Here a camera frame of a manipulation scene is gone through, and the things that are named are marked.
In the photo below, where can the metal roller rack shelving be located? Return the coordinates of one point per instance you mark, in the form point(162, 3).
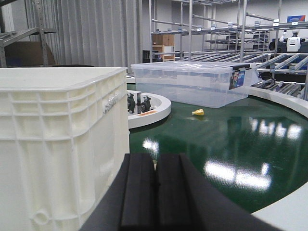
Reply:
point(255, 39)

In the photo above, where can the white plastic tote crate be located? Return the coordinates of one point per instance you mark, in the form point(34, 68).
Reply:
point(63, 136)

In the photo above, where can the wooden cabinet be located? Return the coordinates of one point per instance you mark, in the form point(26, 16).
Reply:
point(163, 47)

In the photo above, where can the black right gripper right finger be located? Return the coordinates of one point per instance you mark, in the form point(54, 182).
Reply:
point(187, 201)

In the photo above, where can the clear plastic storage bin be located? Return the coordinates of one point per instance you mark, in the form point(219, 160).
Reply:
point(208, 84)

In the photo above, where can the white humanoid robot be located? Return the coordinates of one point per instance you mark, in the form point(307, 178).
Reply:
point(294, 42)

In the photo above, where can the brown cardboard box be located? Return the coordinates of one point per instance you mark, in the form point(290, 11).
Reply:
point(24, 53)

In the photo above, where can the small yellow toy piece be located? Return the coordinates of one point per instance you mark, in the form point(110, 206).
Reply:
point(199, 112)

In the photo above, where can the white inner conveyor hub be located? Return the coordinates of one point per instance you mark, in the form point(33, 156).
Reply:
point(146, 108)

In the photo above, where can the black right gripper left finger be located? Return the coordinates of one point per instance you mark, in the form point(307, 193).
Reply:
point(128, 204)

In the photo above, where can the grey metal shelf left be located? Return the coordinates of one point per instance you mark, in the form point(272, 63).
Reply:
point(8, 38)

